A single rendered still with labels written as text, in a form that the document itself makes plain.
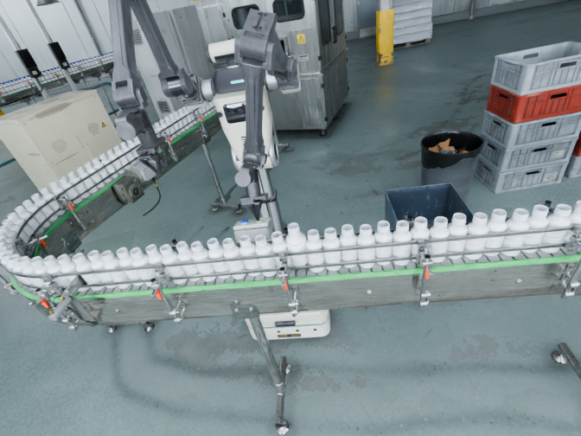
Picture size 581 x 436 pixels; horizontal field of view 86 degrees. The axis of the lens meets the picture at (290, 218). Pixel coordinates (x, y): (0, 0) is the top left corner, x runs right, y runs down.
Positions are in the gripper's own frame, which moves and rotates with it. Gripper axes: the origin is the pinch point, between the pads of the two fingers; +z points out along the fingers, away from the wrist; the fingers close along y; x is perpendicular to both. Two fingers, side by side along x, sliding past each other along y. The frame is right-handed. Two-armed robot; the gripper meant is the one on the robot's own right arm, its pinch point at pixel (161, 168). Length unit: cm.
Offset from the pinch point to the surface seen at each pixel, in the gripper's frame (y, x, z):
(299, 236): 16, 46, 23
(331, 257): 19, 56, 32
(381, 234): 16, 73, 26
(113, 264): 17.2, -23.8, 27.6
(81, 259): 16.3, -35.9, 24.9
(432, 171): -133, 141, 93
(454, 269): 21, 96, 40
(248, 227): 2.3, 25.0, 28.4
